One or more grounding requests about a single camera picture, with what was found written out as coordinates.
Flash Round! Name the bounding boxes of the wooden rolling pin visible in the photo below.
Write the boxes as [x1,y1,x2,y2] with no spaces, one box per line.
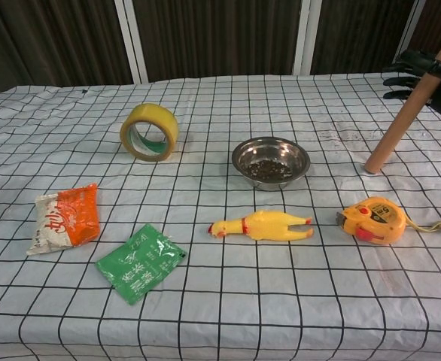
[363,29,441,174]

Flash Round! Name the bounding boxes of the metal bowl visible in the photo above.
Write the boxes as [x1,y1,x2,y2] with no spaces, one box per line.
[231,137,312,192]

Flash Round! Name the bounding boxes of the orange tape measure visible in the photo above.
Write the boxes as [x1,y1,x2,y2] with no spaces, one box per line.
[336,196,407,245]

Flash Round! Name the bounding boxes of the yellow rubber chicken toy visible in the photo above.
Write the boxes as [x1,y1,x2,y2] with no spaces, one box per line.
[208,209,315,242]

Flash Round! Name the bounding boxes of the yellow tape roll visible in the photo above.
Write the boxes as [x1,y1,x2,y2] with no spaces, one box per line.
[120,103,179,163]

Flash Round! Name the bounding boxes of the white black checkered tablecloth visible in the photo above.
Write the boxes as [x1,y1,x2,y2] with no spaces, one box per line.
[0,71,441,361]

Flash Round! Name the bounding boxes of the green tea packet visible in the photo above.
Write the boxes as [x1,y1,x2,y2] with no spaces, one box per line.
[94,223,187,306]

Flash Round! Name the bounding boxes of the orange white snack packet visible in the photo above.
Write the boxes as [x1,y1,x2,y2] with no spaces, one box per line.
[26,183,102,256]

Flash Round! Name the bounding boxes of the tape measure wrist cord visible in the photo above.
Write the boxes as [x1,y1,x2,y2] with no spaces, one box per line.
[404,220,441,234]

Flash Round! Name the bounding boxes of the white double partition post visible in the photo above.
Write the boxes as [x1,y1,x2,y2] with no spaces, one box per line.
[114,0,150,85]

